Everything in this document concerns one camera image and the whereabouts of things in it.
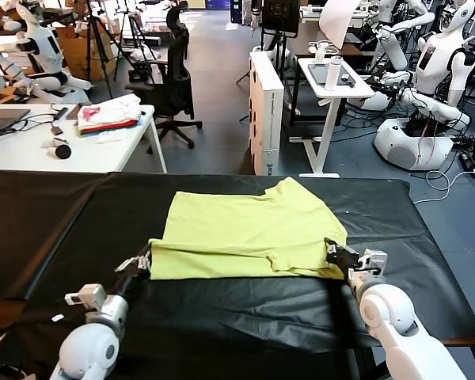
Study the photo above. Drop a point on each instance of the grey laptop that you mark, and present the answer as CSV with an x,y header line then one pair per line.
x,y
2,118

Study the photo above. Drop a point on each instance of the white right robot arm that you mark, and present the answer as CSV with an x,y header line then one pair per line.
x,y
396,324

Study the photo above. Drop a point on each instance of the white curved board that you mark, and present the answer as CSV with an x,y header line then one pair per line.
x,y
336,23

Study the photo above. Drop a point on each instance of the white handheld controller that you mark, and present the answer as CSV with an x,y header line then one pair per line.
x,y
49,143

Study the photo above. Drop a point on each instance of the tall white cardboard box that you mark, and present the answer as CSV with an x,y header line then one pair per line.
x,y
267,115

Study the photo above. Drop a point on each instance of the small white standing desk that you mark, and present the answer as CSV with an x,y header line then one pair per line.
x,y
340,93

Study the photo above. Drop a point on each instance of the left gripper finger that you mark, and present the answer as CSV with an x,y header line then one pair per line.
x,y
145,259
128,264

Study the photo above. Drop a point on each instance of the white plastic bag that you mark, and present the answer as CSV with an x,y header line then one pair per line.
x,y
111,137

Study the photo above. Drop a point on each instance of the yellow-green t-shirt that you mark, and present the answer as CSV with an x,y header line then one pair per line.
x,y
241,229

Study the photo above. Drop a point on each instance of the stack of folded clothes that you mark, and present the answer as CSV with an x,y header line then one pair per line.
x,y
111,115

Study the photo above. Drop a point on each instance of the black office chair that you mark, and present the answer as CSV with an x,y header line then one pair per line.
x,y
176,79

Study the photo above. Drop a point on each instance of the large brown cardboard box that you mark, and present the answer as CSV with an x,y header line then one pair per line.
x,y
77,59

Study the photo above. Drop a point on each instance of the black monitor on stand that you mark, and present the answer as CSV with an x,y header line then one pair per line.
x,y
280,17

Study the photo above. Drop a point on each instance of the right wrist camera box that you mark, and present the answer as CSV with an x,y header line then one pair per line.
x,y
374,261

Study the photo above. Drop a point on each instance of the white water bottle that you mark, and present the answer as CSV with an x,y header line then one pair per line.
x,y
333,75

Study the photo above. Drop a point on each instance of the white humanoid robot right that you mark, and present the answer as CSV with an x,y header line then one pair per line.
x,y
431,67

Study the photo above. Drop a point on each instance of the small white device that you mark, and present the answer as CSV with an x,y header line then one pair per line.
x,y
320,52

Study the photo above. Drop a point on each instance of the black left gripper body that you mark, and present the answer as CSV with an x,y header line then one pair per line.
x,y
134,283

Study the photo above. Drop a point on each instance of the black table cover cloth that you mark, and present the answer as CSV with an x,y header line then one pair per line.
x,y
83,221

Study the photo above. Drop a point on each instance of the black camera tripod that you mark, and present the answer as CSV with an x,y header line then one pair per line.
x,y
136,31
97,35

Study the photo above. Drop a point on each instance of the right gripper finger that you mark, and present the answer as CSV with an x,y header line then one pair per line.
x,y
331,247
346,251

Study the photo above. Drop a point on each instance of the small brown cardboard box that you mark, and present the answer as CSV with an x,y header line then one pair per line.
x,y
0,96

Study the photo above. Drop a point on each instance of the large white desk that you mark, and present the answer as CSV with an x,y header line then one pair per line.
x,y
23,156

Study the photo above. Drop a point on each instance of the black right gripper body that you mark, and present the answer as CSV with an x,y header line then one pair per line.
x,y
342,261

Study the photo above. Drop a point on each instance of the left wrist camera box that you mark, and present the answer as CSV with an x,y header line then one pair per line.
x,y
89,295

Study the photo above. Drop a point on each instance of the white humanoid robot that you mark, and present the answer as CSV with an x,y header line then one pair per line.
x,y
431,67
392,51
43,47

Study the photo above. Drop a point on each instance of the black round ball device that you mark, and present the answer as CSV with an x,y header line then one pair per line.
x,y
63,152

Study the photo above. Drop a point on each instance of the grey tablet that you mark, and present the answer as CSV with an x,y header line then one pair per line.
x,y
317,74

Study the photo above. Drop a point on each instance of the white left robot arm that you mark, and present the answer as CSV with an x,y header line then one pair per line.
x,y
91,348

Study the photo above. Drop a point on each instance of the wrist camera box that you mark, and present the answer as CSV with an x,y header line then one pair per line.
x,y
374,261
89,295

